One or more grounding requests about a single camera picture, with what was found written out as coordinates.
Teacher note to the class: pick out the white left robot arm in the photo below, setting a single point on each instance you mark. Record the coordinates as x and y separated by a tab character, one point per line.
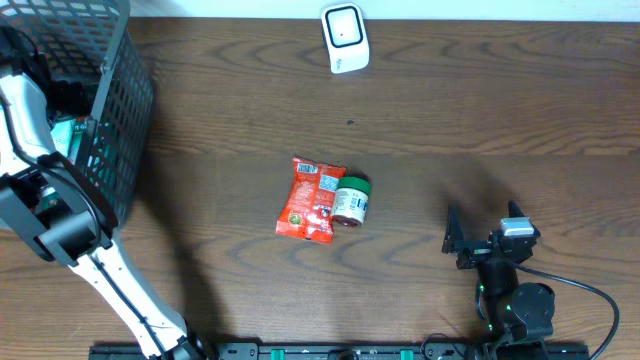
62	217

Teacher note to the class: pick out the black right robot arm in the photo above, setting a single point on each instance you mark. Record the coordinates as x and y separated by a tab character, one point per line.
517	313

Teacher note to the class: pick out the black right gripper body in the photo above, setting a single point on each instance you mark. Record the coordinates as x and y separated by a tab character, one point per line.
476	250

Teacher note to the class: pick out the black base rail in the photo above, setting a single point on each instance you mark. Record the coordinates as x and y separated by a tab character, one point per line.
431	350

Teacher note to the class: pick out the white barcode scanner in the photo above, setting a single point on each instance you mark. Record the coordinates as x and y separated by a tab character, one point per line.
345	37

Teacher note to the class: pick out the orange snack packet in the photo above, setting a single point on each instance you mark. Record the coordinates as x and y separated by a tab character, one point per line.
307	212

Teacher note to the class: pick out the mint green wipes pack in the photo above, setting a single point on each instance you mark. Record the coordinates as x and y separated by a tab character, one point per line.
62	135

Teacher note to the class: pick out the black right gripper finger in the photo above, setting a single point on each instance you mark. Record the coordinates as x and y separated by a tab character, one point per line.
454	237
514	210

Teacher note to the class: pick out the green product pouch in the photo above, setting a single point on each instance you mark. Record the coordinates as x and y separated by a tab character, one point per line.
79	130

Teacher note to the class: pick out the green lid spice jar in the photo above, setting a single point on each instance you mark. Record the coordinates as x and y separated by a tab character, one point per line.
351	201

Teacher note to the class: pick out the grey plastic mesh basket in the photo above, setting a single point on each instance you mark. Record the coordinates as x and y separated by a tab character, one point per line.
87	41

